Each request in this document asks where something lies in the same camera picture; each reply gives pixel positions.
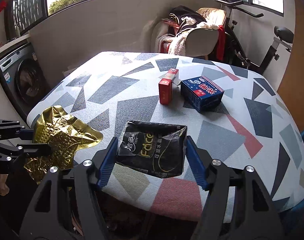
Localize blue milk carton box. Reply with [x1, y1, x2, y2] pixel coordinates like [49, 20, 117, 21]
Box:
[180, 76, 225, 112]

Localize wooden wardrobe panel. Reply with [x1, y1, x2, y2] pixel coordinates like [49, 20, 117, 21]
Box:
[278, 0, 304, 132]

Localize pile of clothes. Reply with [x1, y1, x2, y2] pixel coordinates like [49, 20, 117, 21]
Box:
[155, 5, 226, 61]

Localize grey washing machine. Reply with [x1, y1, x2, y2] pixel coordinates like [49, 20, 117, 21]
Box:
[0, 43, 50, 121]

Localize red cigarette box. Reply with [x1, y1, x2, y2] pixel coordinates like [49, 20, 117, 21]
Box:
[159, 68, 181, 105]

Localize black exercise bike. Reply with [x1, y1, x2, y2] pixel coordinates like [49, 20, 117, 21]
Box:
[209, 0, 295, 75]

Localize black tissue pack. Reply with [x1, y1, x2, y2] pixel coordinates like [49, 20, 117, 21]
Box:
[116, 121, 187, 179]

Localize gold foil wrapper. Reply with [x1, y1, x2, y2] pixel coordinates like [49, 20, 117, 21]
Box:
[24, 105, 103, 183]

